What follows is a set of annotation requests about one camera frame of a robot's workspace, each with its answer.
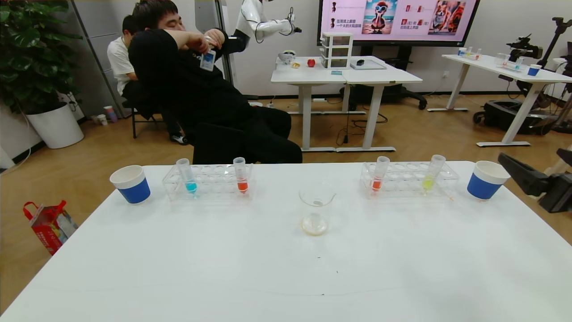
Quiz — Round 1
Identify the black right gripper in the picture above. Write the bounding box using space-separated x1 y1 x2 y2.
497 148 572 213

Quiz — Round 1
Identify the yellow pigment test tube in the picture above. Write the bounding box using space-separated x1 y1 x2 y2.
422 154 446 192

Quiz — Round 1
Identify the red pigment test tube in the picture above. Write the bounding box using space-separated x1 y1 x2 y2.
371 156 391 193
233 157 249 194

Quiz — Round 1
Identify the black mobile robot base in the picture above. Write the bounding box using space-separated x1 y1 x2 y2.
473 100 559 136

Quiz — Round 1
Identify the clear plastic test tube rack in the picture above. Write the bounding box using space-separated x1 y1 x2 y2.
162 163 254 201
360 161 460 199

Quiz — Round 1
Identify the clear glass beaker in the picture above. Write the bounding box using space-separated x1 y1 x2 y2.
299 181 337 237

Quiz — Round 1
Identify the blue pigment test tube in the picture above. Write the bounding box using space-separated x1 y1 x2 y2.
176 158 198 194

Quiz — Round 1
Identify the blue white paper cup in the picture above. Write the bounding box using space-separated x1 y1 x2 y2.
109 165 151 205
467 161 511 200

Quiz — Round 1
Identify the long white desk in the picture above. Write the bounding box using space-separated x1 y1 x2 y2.
427 53 572 148

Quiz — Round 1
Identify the black tripod stand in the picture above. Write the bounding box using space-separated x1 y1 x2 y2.
538 17 572 68

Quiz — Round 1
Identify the black display stand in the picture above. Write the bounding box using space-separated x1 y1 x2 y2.
340 45 427 110

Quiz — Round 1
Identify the white standing desk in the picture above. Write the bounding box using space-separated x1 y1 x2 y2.
271 56 350 153
336 55 423 153

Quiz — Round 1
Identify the grey flat tray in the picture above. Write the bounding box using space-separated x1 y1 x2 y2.
350 59 387 71

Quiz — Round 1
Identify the white three-drawer organizer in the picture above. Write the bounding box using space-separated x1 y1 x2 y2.
321 31 354 69

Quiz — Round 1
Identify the white humanoid robot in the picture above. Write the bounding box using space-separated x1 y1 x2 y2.
194 0 302 88

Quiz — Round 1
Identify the man in black clothes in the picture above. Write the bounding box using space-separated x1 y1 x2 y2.
128 0 303 164

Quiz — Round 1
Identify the black metal chair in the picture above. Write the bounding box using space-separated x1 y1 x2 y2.
122 96 158 138

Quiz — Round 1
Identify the man in white t-shirt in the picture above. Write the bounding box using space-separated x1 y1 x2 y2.
107 15 188 146

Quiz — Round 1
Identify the grey metal cabinet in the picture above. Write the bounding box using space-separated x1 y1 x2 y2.
71 0 135 118

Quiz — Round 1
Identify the white plant pot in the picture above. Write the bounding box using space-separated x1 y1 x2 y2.
25 102 84 149

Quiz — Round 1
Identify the red paper gift bag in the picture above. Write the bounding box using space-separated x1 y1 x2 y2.
23 200 79 256

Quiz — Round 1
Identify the large green leafy plant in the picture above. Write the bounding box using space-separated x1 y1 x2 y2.
0 0 83 114

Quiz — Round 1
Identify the black floor power cable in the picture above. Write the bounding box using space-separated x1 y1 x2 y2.
336 112 388 146

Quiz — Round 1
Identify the large wall display screen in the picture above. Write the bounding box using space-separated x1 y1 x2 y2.
317 0 481 47

